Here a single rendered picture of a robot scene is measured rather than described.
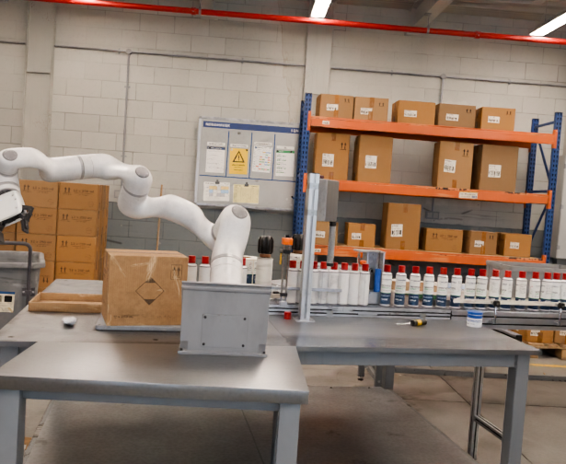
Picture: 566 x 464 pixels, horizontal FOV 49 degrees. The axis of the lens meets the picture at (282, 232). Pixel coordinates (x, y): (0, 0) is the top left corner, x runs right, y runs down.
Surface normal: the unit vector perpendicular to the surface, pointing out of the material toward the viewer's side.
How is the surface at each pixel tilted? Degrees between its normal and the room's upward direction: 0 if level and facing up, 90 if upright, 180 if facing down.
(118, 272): 90
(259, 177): 90
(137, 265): 90
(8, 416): 90
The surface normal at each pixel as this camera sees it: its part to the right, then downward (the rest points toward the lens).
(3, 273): 0.36, 0.14
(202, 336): 0.10, 0.06
